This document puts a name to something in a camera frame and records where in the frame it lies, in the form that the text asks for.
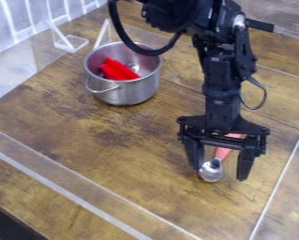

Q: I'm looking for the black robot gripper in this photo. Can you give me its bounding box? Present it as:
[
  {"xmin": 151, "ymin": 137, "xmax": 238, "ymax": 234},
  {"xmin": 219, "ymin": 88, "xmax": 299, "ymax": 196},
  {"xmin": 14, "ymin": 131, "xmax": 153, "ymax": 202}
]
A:
[{"xmin": 176, "ymin": 97, "xmax": 270, "ymax": 181}]

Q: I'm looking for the pink handled metal spoon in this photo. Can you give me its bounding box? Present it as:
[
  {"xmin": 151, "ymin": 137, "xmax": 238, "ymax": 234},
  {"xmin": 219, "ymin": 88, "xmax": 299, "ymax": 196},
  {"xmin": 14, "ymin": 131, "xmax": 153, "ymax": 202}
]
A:
[{"xmin": 198, "ymin": 132, "xmax": 247, "ymax": 184}]

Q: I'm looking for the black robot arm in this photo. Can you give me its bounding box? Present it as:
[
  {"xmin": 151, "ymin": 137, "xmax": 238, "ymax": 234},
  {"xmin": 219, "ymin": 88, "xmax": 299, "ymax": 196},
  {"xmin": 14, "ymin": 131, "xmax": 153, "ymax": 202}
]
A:
[{"xmin": 139, "ymin": 0, "xmax": 270, "ymax": 181}]

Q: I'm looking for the clear acrylic barrier front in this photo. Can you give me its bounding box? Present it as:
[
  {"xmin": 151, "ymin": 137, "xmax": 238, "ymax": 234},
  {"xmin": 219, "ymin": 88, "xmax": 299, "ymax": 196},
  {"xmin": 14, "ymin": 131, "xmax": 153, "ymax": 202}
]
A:
[{"xmin": 0, "ymin": 131, "xmax": 202, "ymax": 240}]

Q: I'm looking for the clear acrylic barrier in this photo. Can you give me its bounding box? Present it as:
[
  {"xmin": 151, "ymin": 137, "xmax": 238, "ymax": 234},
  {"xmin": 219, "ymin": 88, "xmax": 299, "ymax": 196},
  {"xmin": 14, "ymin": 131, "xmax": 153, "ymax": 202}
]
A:
[
  {"xmin": 49, "ymin": 18, "xmax": 299, "ymax": 130},
  {"xmin": 0, "ymin": 131, "xmax": 202, "ymax": 240}
]

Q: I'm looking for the small silver metal pot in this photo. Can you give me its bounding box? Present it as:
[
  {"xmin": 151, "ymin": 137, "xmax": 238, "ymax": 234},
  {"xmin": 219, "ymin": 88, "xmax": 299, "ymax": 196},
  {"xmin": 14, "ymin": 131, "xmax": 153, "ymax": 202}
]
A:
[{"xmin": 84, "ymin": 41, "xmax": 163, "ymax": 105}]

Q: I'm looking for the clear acrylic barrier back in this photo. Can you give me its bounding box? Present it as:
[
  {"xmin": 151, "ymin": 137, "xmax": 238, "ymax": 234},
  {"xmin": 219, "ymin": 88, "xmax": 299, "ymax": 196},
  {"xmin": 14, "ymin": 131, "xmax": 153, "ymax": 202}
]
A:
[{"xmin": 49, "ymin": 18, "xmax": 299, "ymax": 130}]

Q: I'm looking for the red object in pot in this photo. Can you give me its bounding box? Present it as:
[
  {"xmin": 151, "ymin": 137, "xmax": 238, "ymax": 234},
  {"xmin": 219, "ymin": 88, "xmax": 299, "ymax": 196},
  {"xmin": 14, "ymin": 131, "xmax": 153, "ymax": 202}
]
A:
[{"xmin": 99, "ymin": 57, "xmax": 140, "ymax": 81}]

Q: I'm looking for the black strip on table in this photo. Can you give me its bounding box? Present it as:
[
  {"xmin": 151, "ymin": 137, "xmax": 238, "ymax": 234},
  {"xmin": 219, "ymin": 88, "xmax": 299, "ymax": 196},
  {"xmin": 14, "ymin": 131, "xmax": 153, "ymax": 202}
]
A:
[{"xmin": 247, "ymin": 19, "xmax": 274, "ymax": 33}]

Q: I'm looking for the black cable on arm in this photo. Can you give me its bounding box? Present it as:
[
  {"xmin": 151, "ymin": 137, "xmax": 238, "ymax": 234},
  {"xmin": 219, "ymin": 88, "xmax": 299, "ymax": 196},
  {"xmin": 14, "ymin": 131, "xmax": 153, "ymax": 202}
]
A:
[{"xmin": 108, "ymin": 0, "xmax": 184, "ymax": 57}]

